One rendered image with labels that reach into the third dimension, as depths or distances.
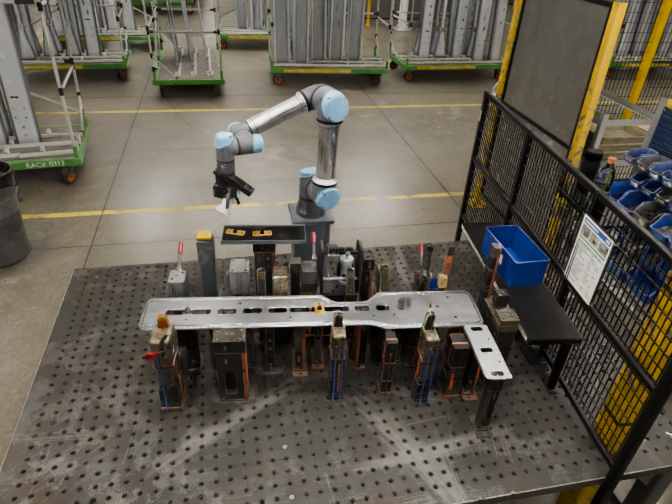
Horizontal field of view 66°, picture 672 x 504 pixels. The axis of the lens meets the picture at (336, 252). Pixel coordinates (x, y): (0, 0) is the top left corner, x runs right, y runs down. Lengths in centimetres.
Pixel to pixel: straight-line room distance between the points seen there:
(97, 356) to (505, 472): 173
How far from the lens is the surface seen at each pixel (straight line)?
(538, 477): 216
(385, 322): 211
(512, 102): 477
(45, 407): 240
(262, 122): 229
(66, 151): 572
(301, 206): 255
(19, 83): 589
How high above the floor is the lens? 237
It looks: 33 degrees down
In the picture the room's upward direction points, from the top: 3 degrees clockwise
